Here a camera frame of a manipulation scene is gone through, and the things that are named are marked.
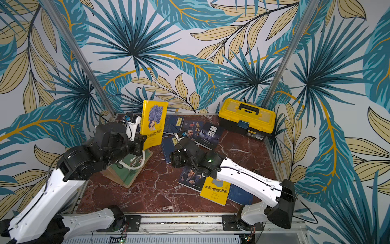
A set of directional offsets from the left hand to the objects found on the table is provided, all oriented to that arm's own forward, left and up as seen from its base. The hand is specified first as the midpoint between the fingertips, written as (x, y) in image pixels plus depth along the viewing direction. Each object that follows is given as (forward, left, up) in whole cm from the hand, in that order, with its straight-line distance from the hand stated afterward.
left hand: (143, 139), depth 61 cm
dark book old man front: (-2, -18, -35) cm, 39 cm away
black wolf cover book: (+28, -30, -34) cm, 53 cm away
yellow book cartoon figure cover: (-9, -33, -35) cm, 49 cm away
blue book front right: (-11, -45, -35) cm, 58 cm away
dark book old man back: (+35, -19, -34) cm, 52 cm away
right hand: (0, -11, -11) cm, 16 cm away
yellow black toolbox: (+32, -54, -20) cm, 66 cm away
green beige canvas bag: (-2, +15, -25) cm, 30 cm away
